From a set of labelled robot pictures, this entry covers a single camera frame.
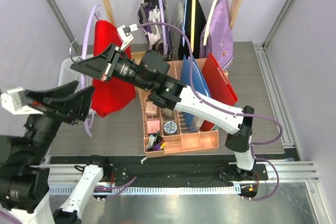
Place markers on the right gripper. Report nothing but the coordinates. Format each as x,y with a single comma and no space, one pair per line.
103,66

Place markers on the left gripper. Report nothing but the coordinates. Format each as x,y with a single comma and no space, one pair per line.
67,108

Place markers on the red trousers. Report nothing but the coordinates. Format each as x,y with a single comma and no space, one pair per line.
114,95

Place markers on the lilac hanger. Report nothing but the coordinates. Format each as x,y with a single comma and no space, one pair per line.
94,13
163,28

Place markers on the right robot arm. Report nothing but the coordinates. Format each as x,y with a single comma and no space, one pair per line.
167,92

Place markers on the cream yellow hanger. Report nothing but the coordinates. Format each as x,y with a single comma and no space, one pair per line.
193,14

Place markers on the white plastic basket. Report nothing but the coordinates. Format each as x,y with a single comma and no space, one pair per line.
68,75

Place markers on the pink socket cube upper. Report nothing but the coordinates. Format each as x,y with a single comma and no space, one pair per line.
151,109

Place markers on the pink socket cube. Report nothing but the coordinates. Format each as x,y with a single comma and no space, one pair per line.
152,126
151,109

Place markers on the purple camouflage garment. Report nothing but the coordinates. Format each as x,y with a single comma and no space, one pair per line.
149,12

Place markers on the pink socket cube lower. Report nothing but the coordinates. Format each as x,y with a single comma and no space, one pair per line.
152,126

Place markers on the grey garment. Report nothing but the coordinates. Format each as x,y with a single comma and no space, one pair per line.
175,36

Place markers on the black garment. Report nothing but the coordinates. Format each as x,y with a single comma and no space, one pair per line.
200,22

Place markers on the pink desk organizer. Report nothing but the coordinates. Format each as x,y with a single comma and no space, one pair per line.
181,143

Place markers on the round patterned tin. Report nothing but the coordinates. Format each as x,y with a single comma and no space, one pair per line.
170,128

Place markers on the pens in organizer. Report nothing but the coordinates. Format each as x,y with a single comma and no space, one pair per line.
156,142

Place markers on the blue file folder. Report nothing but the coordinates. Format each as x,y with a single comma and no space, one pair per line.
200,86

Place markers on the red file folder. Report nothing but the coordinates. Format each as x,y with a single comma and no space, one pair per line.
218,84

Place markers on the lilac purple garment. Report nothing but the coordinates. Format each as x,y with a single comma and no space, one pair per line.
216,37

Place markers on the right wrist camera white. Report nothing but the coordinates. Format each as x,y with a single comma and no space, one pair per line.
125,34

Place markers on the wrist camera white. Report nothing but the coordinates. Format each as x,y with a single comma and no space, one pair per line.
125,34
14,101

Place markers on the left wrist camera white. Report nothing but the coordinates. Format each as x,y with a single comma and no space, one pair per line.
14,101

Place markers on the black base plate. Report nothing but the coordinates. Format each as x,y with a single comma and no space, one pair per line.
180,171

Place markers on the white slotted cable duct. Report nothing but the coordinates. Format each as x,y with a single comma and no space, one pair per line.
235,189

